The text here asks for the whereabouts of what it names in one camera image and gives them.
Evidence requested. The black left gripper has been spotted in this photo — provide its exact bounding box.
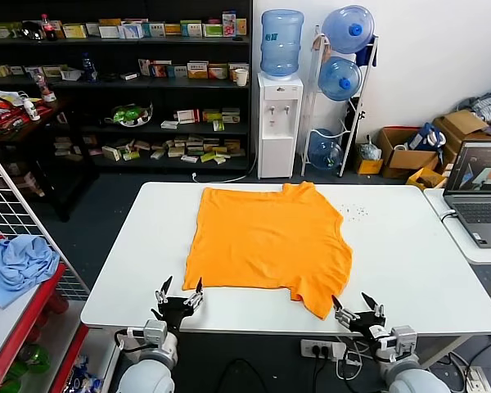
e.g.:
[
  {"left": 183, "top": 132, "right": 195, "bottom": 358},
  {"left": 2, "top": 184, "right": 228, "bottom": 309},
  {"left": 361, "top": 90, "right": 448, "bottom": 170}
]
[{"left": 150, "top": 275, "right": 206, "bottom": 331}]

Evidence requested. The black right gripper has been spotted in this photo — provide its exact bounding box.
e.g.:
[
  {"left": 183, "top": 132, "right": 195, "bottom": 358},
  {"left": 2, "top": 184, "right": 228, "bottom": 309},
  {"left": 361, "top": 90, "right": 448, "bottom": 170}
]
[{"left": 331, "top": 291, "right": 389, "bottom": 341}]

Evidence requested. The orange t-shirt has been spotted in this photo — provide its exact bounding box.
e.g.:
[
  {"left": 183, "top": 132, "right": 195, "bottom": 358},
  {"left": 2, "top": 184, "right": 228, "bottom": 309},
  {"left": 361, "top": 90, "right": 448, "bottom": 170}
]
[{"left": 182, "top": 181, "right": 354, "bottom": 321}]

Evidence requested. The grey clothes pile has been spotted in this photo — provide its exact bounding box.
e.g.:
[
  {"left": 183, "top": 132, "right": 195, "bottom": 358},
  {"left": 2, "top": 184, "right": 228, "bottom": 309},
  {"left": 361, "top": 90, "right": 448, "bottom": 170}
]
[{"left": 457, "top": 88, "right": 491, "bottom": 138}]

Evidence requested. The white plug adapter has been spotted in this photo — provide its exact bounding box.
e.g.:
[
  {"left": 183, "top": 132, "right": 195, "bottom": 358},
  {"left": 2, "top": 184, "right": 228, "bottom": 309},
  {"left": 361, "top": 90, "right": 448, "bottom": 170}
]
[{"left": 343, "top": 347, "right": 363, "bottom": 368}]

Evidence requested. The white power strip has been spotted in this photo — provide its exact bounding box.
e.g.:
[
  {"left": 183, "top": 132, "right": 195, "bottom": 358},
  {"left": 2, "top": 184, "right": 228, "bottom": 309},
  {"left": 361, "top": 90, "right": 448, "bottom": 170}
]
[
  {"left": 462, "top": 365, "right": 491, "bottom": 393},
  {"left": 300, "top": 338, "right": 347, "bottom": 361}
]

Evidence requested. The large white table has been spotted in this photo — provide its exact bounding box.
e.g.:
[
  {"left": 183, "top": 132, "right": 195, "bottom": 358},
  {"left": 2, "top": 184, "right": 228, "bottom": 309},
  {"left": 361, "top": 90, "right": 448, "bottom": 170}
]
[{"left": 80, "top": 181, "right": 491, "bottom": 337}]

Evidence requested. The blue white snack bag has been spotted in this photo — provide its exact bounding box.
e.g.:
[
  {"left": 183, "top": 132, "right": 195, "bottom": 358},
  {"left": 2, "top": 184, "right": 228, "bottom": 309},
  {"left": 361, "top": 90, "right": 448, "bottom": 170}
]
[{"left": 65, "top": 354, "right": 103, "bottom": 393}]

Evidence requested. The small white side table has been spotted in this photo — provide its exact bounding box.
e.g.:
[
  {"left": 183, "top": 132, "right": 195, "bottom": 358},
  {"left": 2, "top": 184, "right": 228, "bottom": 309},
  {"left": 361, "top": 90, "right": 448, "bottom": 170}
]
[{"left": 423, "top": 187, "right": 491, "bottom": 265}]

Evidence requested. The small yellow box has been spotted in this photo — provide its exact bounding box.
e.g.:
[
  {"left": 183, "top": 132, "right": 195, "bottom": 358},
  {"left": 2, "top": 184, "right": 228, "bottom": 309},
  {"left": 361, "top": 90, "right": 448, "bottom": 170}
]
[{"left": 358, "top": 157, "right": 385, "bottom": 176}]

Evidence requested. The pile of small medicine boxes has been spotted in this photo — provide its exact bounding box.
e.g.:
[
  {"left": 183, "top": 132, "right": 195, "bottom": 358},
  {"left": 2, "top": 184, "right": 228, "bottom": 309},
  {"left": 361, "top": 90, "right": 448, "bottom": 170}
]
[{"left": 101, "top": 137, "right": 246, "bottom": 165}]

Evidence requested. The flat yellow cardboard box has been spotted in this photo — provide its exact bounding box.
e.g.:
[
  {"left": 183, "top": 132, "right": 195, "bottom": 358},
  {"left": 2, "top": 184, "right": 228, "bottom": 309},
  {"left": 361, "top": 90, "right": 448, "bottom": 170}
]
[{"left": 407, "top": 166, "right": 449, "bottom": 192}]

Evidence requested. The red metal cart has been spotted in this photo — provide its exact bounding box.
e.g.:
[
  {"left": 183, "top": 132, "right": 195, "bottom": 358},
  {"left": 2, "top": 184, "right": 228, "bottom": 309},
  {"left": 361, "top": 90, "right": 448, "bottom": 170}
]
[{"left": 0, "top": 235, "right": 91, "bottom": 393}]

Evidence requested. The green bottle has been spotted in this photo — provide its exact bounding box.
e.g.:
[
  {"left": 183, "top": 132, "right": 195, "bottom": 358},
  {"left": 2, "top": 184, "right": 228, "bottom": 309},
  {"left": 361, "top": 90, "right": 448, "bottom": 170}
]
[{"left": 18, "top": 343, "right": 50, "bottom": 373}]

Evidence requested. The grey laptop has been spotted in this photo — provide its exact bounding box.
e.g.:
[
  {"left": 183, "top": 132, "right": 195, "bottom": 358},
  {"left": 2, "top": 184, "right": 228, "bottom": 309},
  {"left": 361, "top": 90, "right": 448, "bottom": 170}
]
[{"left": 442, "top": 140, "right": 491, "bottom": 249}]

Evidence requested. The open brown cardboard box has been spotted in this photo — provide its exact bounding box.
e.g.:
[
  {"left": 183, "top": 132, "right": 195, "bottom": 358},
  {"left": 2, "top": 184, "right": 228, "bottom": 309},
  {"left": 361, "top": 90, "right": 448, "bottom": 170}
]
[{"left": 377, "top": 126, "right": 439, "bottom": 179}]

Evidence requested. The light blue crumpled cloth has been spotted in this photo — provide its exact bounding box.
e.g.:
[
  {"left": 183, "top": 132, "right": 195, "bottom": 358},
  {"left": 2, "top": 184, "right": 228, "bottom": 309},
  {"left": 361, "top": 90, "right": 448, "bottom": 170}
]
[{"left": 0, "top": 234, "right": 61, "bottom": 309}]

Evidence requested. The clear plastic bag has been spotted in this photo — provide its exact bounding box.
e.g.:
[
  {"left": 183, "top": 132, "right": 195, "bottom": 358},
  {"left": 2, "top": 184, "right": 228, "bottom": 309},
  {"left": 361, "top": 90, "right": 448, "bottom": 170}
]
[{"left": 358, "top": 134, "right": 382, "bottom": 161}]

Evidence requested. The blue water jug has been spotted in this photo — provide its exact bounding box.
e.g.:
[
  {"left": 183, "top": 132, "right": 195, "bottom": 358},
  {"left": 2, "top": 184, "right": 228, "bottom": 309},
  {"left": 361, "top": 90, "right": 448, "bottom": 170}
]
[
  {"left": 309, "top": 128, "right": 345, "bottom": 170},
  {"left": 259, "top": 9, "right": 305, "bottom": 80},
  {"left": 321, "top": 4, "right": 376, "bottom": 55},
  {"left": 318, "top": 56, "right": 363, "bottom": 102}
]

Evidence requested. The white metal jug rack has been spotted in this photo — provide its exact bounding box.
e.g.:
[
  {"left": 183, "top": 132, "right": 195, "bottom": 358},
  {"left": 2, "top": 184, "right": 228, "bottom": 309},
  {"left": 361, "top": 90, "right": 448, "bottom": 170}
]
[{"left": 300, "top": 24, "right": 381, "bottom": 178}]

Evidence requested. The white water dispenser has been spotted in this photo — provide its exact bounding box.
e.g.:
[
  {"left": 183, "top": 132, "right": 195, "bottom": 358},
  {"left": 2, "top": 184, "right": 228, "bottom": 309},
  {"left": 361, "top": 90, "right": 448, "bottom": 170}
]
[{"left": 256, "top": 71, "right": 304, "bottom": 180}]

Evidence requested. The bowl of green snack bags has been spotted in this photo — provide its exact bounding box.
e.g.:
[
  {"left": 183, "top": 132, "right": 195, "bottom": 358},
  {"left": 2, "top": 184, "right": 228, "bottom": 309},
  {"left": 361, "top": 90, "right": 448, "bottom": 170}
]
[{"left": 105, "top": 102, "right": 155, "bottom": 128}]

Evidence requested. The stack of pink boxes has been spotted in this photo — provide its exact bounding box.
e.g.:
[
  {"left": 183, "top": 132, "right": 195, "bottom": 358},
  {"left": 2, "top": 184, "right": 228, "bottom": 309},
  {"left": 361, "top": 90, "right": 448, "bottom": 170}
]
[{"left": 6, "top": 161, "right": 46, "bottom": 197}]

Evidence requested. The stack of brown boxes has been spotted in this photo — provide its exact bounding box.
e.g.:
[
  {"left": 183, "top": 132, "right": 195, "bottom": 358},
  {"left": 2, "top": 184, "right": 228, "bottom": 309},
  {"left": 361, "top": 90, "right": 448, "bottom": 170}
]
[{"left": 52, "top": 134, "right": 104, "bottom": 159}]

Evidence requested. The black tripod stand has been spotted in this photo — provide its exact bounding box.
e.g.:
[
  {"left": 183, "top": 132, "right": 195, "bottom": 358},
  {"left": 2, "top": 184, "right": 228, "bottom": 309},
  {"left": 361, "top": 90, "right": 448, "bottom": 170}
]
[{"left": 349, "top": 97, "right": 367, "bottom": 142}]

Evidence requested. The black shelf unit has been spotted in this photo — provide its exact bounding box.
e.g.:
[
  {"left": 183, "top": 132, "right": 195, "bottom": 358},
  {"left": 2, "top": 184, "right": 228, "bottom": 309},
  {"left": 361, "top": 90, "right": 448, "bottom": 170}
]
[{"left": 0, "top": 0, "right": 255, "bottom": 175}]

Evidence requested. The large brown cardboard box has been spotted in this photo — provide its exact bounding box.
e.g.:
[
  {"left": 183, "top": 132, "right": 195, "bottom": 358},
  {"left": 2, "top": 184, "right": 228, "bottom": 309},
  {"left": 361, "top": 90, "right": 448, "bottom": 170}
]
[{"left": 433, "top": 109, "right": 491, "bottom": 173}]

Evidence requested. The yellow white medicine box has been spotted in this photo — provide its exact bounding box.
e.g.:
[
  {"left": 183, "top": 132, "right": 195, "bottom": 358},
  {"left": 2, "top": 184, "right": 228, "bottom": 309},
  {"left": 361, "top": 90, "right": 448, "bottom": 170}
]
[{"left": 187, "top": 61, "right": 209, "bottom": 79}]

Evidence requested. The orange white box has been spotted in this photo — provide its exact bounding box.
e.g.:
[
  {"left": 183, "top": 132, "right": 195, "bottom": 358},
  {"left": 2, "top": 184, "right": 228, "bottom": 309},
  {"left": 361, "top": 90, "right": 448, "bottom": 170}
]
[{"left": 149, "top": 61, "right": 173, "bottom": 78}]

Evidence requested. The pale yellow box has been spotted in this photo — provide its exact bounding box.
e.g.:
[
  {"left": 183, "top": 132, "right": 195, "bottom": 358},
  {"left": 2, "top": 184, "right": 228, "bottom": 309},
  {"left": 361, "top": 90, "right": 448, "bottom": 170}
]
[{"left": 227, "top": 62, "right": 250, "bottom": 81}]

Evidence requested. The blue plastic bottle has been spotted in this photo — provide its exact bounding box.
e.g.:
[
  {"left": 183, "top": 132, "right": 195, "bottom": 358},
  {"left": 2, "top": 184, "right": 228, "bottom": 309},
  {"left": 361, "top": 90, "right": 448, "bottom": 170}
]
[{"left": 80, "top": 52, "right": 97, "bottom": 83}]

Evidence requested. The pile of snack packets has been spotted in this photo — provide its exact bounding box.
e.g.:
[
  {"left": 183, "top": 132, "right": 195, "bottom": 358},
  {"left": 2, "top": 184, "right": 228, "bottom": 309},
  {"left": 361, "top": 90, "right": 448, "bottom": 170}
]
[{"left": 0, "top": 87, "right": 50, "bottom": 133}]

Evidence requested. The pink plastic bottle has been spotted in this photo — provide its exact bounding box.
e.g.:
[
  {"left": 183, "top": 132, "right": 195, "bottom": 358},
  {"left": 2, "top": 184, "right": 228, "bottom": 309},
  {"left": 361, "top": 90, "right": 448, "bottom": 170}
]
[{"left": 33, "top": 68, "right": 56, "bottom": 102}]

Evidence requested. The dark blue hanging cloth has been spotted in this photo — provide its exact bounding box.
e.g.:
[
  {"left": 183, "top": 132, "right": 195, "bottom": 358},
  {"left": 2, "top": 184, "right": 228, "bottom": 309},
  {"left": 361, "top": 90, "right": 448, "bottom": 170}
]
[{"left": 358, "top": 35, "right": 380, "bottom": 69}]

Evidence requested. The teal white box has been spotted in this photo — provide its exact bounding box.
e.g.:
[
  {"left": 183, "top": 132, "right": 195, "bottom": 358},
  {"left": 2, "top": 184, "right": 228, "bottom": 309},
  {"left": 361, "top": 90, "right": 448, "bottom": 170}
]
[{"left": 142, "top": 21, "right": 167, "bottom": 38}]

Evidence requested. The beige hanging cloth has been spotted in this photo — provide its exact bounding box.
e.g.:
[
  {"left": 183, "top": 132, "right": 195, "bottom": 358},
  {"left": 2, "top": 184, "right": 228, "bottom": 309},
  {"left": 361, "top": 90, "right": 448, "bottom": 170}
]
[{"left": 315, "top": 34, "right": 332, "bottom": 58}]

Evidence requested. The white box yellow lid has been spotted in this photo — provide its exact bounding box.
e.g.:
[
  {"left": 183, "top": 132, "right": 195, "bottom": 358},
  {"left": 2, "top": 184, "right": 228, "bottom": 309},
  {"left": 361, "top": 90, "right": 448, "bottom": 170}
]
[{"left": 97, "top": 18, "right": 124, "bottom": 39}]

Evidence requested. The tall pink blue box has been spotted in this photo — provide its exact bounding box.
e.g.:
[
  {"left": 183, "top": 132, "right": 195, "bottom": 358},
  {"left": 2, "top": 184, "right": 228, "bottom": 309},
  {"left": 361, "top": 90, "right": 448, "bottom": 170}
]
[{"left": 222, "top": 11, "right": 237, "bottom": 38}]

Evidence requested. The yellow white flat box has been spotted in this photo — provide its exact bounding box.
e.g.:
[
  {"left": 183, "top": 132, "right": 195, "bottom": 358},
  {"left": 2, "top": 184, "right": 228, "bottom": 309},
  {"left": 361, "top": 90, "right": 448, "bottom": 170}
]
[{"left": 61, "top": 23, "right": 88, "bottom": 39}]

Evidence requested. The cola bottle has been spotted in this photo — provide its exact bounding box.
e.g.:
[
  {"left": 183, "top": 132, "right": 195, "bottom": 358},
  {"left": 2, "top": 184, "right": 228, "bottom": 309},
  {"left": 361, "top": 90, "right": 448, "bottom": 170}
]
[{"left": 40, "top": 13, "right": 60, "bottom": 42}]

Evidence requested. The shiny black helmet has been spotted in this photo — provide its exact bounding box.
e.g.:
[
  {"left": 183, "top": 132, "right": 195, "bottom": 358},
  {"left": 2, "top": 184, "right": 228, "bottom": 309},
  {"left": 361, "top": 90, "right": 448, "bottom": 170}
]
[{"left": 20, "top": 20, "right": 46, "bottom": 41}]

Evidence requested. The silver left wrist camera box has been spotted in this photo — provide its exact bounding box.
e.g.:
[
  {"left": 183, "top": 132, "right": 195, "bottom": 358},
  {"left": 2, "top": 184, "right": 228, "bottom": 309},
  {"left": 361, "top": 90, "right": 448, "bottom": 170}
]
[{"left": 142, "top": 319, "right": 169, "bottom": 349}]

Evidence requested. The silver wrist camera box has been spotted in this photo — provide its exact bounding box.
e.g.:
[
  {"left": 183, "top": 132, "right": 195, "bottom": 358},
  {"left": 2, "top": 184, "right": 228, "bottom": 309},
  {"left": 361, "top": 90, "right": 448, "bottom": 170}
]
[
  {"left": 388, "top": 326, "right": 418, "bottom": 356},
  {"left": 142, "top": 319, "right": 169, "bottom": 349}
]

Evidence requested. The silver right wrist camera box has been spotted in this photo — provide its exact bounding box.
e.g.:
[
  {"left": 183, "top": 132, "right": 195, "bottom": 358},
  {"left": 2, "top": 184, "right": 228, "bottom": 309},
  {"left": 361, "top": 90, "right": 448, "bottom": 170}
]
[{"left": 388, "top": 326, "right": 418, "bottom": 356}]

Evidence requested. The black floor cable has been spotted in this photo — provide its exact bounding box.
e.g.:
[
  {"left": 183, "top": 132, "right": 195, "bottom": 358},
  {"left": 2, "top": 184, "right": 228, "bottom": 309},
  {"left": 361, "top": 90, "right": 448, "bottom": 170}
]
[{"left": 214, "top": 358, "right": 273, "bottom": 393}]

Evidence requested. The white floor cable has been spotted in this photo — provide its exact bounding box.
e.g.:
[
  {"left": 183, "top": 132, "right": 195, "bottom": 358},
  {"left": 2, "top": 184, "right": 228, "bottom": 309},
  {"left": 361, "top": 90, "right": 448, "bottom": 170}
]
[{"left": 191, "top": 153, "right": 258, "bottom": 184}]

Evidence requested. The white wire grid panel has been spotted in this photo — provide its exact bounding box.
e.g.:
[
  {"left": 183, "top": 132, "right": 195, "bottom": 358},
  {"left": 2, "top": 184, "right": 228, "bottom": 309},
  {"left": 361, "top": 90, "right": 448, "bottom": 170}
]
[{"left": 0, "top": 138, "right": 92, "bottom": 304}]

